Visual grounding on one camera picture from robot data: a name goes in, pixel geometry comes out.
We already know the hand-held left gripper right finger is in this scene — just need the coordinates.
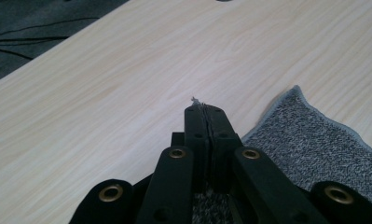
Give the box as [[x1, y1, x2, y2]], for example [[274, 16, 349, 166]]
[[205, 104, 244, 194]]

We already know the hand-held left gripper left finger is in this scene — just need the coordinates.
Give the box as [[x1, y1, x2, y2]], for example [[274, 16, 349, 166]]
[[170, 105, 211, 194]]

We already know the black floor cable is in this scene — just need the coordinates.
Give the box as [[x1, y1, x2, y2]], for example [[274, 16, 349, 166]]
[[0, 35, 70, 44], [0, 17, 100, 41]]

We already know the grey towel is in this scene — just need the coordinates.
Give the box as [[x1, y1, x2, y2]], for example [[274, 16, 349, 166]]
[[190, 84, 372, 224]]

